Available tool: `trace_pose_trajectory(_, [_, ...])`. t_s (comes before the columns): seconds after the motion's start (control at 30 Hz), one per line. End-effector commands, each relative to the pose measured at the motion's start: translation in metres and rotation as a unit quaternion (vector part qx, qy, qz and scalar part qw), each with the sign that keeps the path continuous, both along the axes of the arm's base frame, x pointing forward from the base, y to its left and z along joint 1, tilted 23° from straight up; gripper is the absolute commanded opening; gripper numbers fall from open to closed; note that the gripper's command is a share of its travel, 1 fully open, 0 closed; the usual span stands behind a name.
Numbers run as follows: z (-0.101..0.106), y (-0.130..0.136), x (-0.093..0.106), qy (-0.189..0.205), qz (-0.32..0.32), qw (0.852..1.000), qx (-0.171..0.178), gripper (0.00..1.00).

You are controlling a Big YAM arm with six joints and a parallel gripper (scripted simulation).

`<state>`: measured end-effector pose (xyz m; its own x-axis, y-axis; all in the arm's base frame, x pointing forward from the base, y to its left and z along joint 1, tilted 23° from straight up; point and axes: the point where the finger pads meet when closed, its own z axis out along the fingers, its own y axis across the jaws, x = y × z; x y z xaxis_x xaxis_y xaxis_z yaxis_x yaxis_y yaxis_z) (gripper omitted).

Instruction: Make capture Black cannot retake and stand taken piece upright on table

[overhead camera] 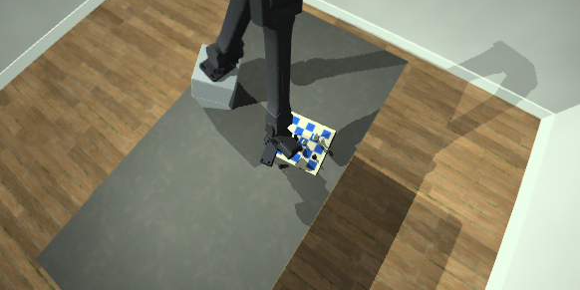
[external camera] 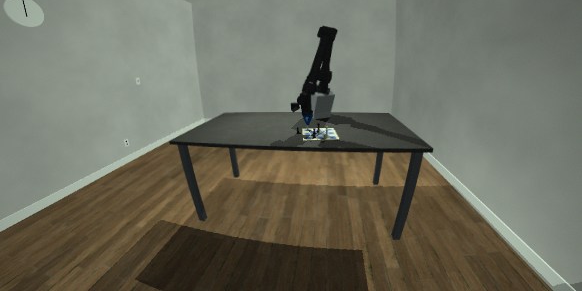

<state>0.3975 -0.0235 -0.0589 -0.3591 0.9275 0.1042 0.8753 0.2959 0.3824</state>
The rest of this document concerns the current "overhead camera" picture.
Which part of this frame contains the blue and cream chessboard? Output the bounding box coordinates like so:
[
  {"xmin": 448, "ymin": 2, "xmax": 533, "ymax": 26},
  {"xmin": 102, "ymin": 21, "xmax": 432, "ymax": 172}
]
[{"xmin": 276, "ymin": 112, "xmax": 335, "ymax": 175}]

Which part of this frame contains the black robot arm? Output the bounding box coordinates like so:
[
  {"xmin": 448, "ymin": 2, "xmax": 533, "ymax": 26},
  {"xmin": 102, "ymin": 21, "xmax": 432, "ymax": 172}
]
[{"xmin": 199, "ymin": 0, "xmax": 303, "ymax": 167}]

